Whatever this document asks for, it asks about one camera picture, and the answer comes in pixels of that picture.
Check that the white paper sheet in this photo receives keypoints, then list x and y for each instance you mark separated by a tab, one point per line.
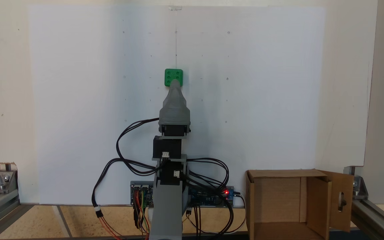
78	100

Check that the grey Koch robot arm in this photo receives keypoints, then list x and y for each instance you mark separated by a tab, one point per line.
167	213

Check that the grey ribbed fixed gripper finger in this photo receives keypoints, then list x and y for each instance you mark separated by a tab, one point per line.
175	96

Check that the clear tape piece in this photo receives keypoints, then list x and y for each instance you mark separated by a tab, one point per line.
175	7

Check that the brown cardboard box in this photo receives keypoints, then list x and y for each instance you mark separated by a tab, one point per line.
278	200

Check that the blue circuit board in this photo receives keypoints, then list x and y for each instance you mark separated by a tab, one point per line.
208	201

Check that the green die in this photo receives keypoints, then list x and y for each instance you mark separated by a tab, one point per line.
168	74

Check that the metal corner bracket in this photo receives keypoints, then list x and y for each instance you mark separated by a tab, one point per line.
2	181
358	188

